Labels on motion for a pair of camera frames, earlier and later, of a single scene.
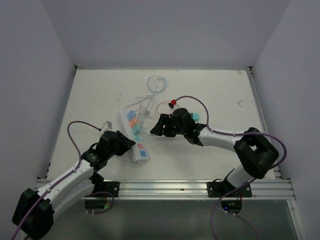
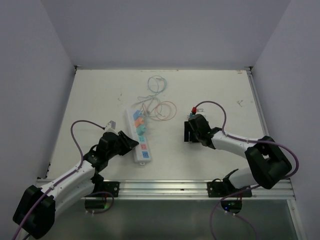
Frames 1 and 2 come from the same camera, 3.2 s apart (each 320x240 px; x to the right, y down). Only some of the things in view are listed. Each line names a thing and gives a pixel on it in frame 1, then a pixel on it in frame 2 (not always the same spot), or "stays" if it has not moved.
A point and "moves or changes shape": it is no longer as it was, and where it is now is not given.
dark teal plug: [195, 116] stays
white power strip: [139, 152] moves or changes shape
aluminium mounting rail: [184, 189] stays
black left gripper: [125, 143] stays
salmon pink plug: [132, 121] to [139, 121]
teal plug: [136, 129] moves or changes shape
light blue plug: [131, 114] to [137, 114]
